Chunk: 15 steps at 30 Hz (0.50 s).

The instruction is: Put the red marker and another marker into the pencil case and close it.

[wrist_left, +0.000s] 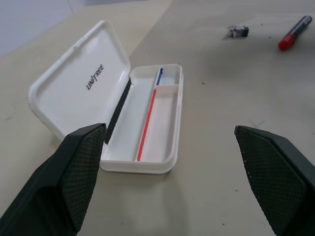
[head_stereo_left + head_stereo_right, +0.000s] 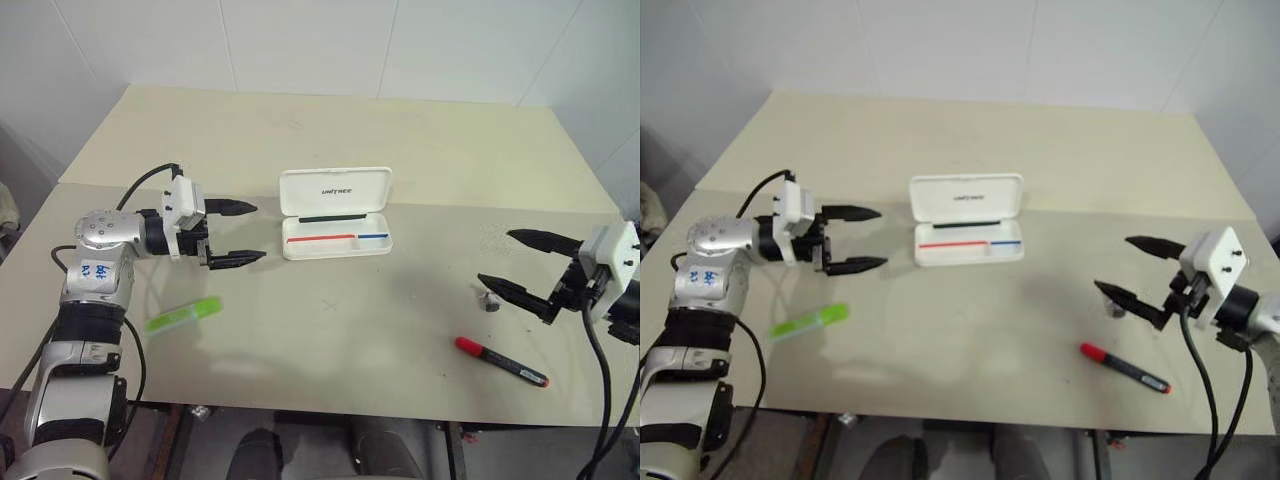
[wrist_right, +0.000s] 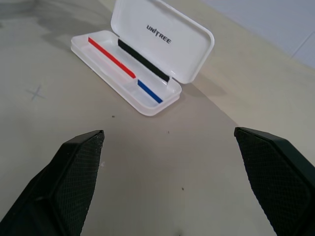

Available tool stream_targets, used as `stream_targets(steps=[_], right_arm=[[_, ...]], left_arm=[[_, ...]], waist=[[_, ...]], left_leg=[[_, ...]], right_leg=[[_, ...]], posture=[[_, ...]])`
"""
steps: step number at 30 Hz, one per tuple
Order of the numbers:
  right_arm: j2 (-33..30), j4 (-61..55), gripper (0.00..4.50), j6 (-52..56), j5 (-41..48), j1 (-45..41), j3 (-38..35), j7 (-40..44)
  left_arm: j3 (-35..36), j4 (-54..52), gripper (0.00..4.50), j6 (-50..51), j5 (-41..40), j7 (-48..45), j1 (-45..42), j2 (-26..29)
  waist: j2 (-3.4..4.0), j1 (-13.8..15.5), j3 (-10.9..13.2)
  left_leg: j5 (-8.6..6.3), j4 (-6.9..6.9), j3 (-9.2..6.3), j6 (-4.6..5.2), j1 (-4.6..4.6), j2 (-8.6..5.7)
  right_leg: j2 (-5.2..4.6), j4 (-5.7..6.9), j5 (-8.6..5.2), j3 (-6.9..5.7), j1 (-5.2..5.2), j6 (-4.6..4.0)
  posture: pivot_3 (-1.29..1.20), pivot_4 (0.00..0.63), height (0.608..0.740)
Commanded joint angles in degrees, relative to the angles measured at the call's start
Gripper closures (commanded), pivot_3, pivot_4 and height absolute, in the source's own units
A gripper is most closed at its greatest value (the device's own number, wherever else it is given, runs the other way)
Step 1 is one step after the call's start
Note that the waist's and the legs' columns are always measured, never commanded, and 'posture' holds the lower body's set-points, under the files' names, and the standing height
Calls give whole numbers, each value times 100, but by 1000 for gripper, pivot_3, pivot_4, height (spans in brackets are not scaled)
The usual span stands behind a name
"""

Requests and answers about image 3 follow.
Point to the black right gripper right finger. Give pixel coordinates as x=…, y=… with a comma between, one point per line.
x=278, y=184

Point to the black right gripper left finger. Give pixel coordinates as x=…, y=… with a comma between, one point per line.
x=59, y=186

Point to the white plastic case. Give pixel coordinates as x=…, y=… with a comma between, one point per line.
x=145, y=64

